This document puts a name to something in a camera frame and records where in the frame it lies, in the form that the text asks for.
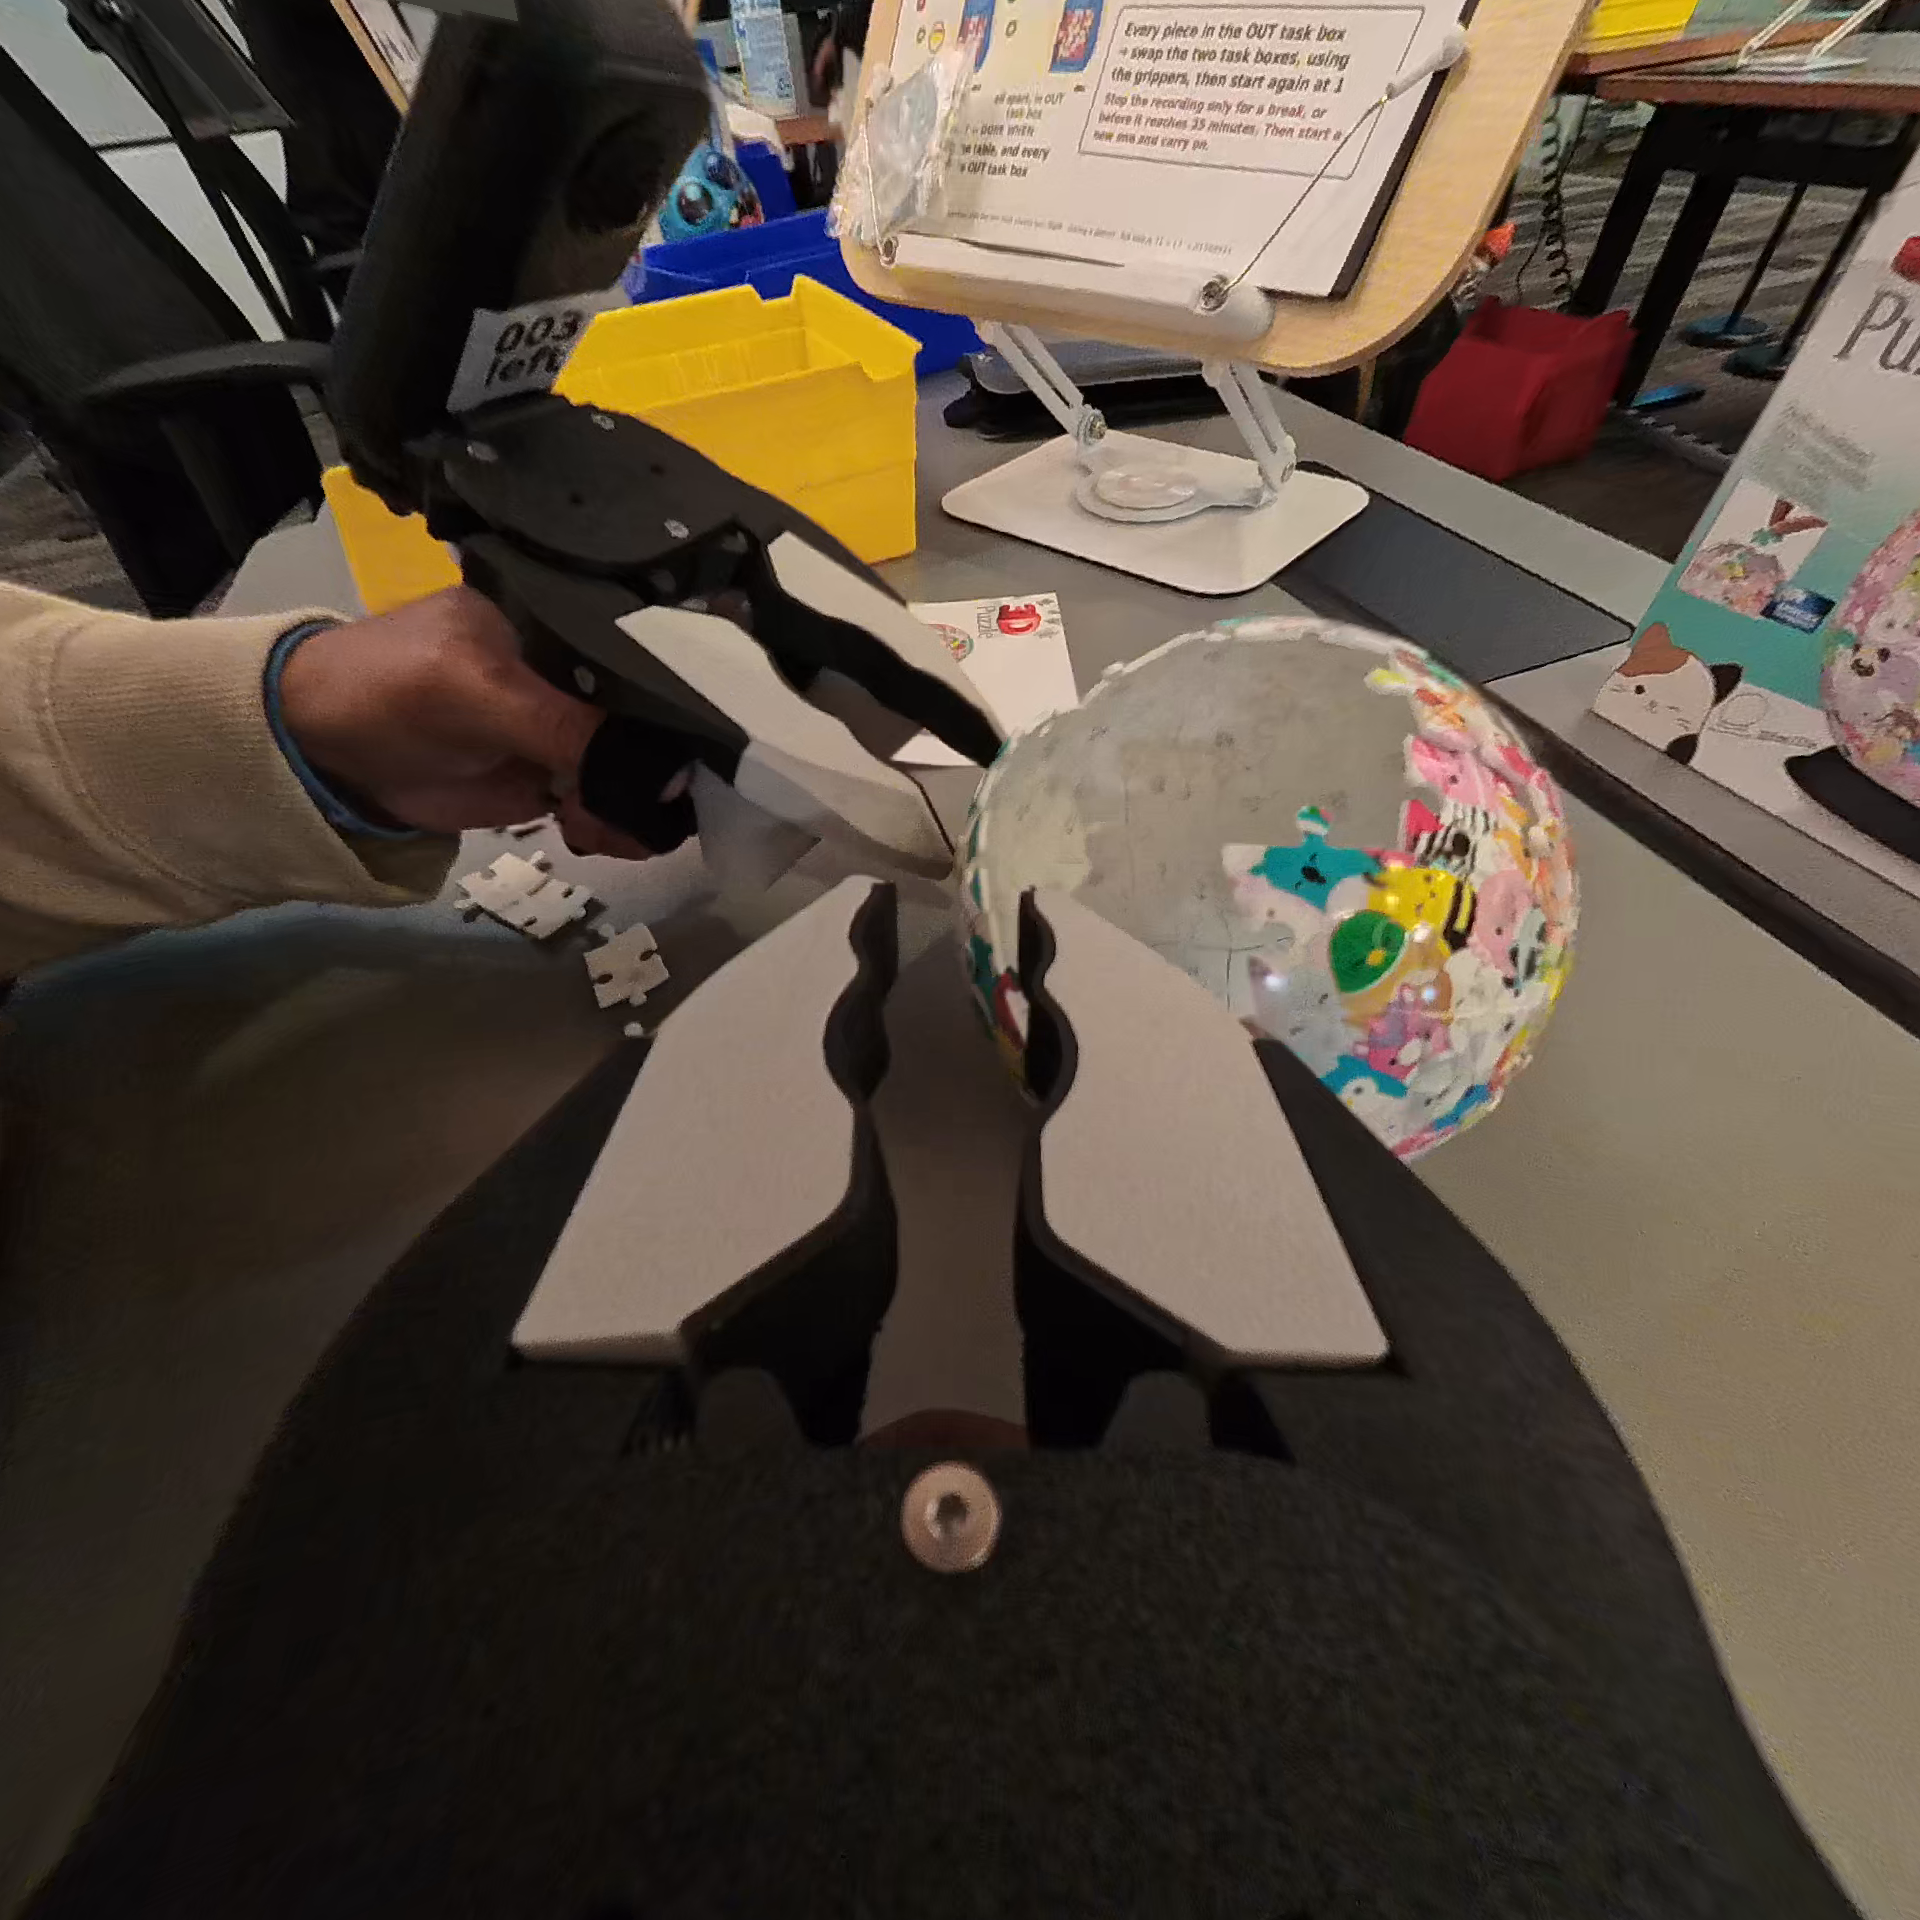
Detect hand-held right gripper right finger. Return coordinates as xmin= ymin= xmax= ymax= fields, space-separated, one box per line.
xmin=1016 ymin=888 xmax=1394 ymax=1449

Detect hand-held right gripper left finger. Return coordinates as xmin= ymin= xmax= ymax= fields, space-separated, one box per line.
xmin=510 ymin=882 xmax=904 ymax=1449

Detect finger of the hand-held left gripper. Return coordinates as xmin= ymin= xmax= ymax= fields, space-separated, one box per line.
xmin=733 ymin=531 xmax=1006 ymax=769
xmin=612 ymin=603 xmax=963 ymax=936

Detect white puzzle pieces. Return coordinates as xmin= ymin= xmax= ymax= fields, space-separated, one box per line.
xmin=454 ymin=842 xmax=670 ymax=1038

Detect colourful puzzle ball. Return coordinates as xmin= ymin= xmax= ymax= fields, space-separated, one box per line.
xmin=953 ymin=610 xmax=1588 ymax=1167

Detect person's left forearm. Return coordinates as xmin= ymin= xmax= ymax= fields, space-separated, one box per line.
xmin=0 ymin=577 xmax=461 ymax=975

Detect printed puzzle instruction leaflet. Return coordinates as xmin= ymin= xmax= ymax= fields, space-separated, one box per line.
xmin=904 ymin=589 xmax=1088 ymax=769

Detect blue cartoon puzzle box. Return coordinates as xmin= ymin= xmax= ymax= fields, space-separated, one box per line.
xmin=657 ymin=137 xmax=766 ymax=243

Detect puzzle ball cardboard box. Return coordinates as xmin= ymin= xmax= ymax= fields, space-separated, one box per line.
xmin=1588 ymin=175 xmax=1920 ymax=904

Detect person's left hand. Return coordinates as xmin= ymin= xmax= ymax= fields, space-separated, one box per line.
xmin=277 ymin=587 xmax=651 ymax=857

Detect yellow plastic bin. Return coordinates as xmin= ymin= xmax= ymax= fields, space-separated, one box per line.
xmin=320 ymin=272 xmax=924 ymax=617

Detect blue plastic bin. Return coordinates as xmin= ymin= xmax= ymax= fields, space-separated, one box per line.
xmin=620 ymin=137 xmax=989 ymax=379

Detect blue wristband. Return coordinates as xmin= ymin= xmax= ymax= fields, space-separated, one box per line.
xmin=265 ymin=617 xmax=386 ymax=839

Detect clear plastic bag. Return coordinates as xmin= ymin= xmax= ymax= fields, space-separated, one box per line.
xmin=827 ymin=40 xmax=978 ymax=243

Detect black chair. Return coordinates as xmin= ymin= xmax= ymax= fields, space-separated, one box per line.
xmin=0 ymin=0 xmax=363 ymax=622

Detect white instruction sheet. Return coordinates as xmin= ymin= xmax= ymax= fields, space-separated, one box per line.
xmin=883 ymin=0 xmax=1483 ymax=305

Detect dark grey pad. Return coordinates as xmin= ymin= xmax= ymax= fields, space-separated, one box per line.
xmin=1290 ymin=474 xmax=1631 ymax=686

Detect red plastic bin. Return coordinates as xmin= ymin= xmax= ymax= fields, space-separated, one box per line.
xmin=1400 ymin=292 xmax=1642 ymax=486

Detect wooden office table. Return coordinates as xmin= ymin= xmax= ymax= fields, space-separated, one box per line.
xmin=1563 ymin=20 xmax=1920 ymax=367

